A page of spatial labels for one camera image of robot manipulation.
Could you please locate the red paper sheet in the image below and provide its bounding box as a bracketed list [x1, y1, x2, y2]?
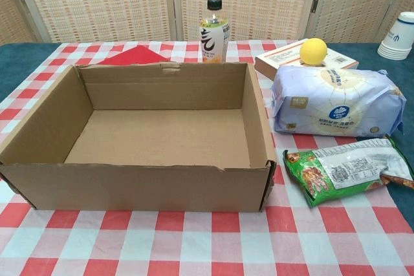
[96, 46, 171, 66]

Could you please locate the flat white orange carton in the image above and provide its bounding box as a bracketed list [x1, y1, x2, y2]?
[254, 39, 359, 80]

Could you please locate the open brown cardboard box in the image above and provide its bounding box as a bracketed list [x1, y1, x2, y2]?
[0, 61, 278, 213]

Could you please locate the red white checkered tablecloth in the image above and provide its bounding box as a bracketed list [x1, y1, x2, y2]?
[0, 39, 414, 276]

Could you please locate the green small snack bag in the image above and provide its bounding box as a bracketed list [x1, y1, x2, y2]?
[283, 136, 414, 208]

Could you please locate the yellow ball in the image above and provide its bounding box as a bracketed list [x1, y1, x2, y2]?
[299, 37, 328, 65]

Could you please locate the teal table cover cloth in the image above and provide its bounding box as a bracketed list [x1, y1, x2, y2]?
[0, 41, 414, 225]

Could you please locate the white tissue pack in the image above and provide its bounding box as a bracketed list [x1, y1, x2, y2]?
[270, 65, 407, 137]

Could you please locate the woven bamboo folding screen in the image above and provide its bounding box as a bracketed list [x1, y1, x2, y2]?
[0, 0, 414, 44]

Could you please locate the stack of white paper cups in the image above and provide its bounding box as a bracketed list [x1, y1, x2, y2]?
[376, 10, 414, 61]

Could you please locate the clear drink bottle black cap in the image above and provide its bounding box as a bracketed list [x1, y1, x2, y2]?
[197, 0, 230, 64]

